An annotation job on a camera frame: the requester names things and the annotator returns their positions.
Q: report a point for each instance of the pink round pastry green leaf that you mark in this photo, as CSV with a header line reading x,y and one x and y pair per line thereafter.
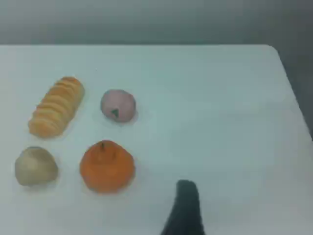
x,y
118,101

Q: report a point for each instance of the long ridged golden bread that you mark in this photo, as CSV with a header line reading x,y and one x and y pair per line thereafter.
x,y
56,107

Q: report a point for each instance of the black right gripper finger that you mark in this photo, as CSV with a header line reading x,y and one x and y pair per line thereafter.
x,y
187,210

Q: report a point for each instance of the orange tangerine-shaped pastry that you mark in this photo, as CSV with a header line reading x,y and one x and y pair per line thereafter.
x,y
107,169

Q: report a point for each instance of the beige egg yolk pastry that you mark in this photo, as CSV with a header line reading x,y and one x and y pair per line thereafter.
x,y
35,166

